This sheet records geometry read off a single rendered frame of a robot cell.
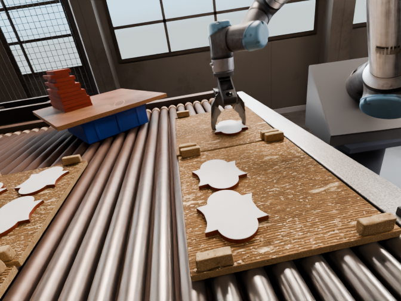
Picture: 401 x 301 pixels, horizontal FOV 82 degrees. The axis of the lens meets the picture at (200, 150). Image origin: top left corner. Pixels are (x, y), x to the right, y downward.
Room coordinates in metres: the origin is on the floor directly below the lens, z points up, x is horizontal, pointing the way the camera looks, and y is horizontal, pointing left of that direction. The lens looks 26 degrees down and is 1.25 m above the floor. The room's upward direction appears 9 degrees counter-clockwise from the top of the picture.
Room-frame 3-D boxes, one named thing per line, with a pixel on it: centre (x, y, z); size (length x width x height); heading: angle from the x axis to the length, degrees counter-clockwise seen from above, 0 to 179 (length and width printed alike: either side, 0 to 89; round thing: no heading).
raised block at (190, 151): (0.63, 0.03, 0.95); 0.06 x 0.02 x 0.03; 94
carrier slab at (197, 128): (0.87, -0.09, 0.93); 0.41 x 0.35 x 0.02; 3
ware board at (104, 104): (1.17, 0.47, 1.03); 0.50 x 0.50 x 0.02; 40
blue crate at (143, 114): (1.12, 0.44, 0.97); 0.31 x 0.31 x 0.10; 40
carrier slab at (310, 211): (0.45, -0.12, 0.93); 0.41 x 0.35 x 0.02; 4
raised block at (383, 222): (0.26, -0.26, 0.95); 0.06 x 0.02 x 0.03; 94
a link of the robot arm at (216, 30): (0.83, -0.12, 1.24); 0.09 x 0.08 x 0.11; 44
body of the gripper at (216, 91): (0.84, -0.12, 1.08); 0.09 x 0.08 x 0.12; 2
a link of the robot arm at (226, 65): (0.83, -0.12, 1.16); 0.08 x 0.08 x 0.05
